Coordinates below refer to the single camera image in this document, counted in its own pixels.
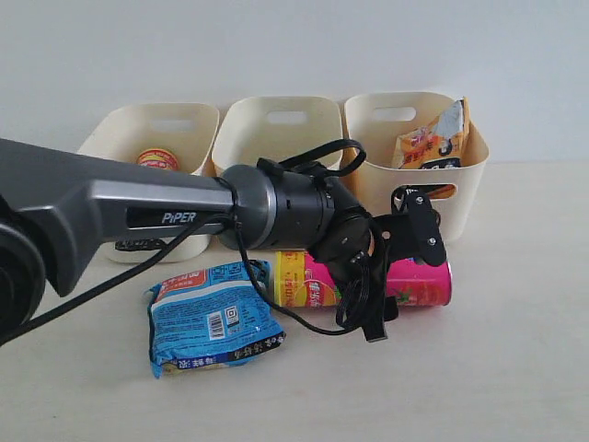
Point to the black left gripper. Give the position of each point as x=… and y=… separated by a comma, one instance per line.
x=355, y=256

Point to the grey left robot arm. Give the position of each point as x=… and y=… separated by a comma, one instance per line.
x=58, y=208

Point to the left cream plastic bin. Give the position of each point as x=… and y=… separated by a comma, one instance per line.
x=186, y=131

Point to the right cream plastic bin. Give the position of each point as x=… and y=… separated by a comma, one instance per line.
x=375, y=120

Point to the yellow Lays chips can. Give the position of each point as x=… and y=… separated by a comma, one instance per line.
x=158, y=158

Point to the blue instant noodle packet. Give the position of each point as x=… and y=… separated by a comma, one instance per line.
x=209, y=318

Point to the middle cream plastic bin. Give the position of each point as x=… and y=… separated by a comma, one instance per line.
x=275, y=128

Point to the orange black noodle packet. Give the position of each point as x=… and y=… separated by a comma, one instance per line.
x=440, y=144

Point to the cream plastic bin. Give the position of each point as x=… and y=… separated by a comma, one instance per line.
x=375, y=120
x=186, y=131
x=275, y=128

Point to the pink Lays chips can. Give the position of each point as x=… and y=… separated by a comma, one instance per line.
x=300, y=282

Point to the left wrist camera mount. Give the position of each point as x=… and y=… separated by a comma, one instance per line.
x=410, y=230

